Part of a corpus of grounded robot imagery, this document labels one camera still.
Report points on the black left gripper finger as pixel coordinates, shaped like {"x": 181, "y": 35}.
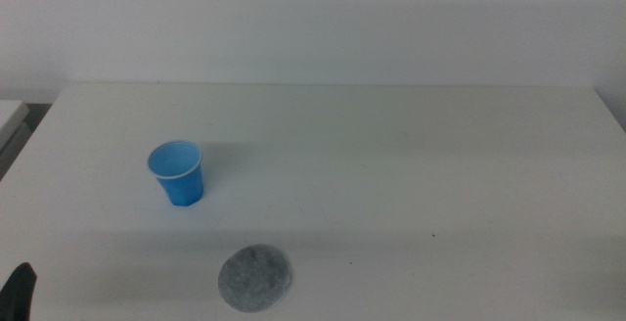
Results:
{"x": 18, "y": 294}

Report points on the blue plastic cup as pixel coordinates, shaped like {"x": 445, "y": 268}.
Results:
{"x": 180, "y": 184}

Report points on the round grey felt cup mat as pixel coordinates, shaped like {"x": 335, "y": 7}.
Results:
{"x": 254, "y": 278}

